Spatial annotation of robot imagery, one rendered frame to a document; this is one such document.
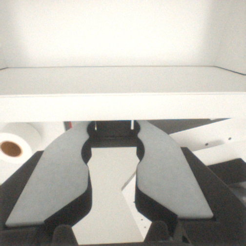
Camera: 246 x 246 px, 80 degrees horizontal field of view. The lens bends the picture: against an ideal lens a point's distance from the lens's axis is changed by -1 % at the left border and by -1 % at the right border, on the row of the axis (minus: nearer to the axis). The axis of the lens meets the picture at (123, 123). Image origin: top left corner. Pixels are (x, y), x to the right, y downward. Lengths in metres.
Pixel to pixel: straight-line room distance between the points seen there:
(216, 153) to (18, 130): 0.41
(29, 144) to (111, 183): 1.38
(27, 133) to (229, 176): 0.42
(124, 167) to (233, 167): 1.14
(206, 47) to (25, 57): 0.19
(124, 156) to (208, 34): 1.25
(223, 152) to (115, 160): 1.10
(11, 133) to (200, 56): 0.30
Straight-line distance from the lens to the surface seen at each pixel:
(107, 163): 1.43
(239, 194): 0.40
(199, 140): 0.36
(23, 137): 0.30
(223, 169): 0.42
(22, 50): 0.20
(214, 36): 0.20
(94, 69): 0.16
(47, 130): 0.32
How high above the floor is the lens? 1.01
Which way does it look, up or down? 60 degrees down
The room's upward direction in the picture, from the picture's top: 175 degrees clockwise
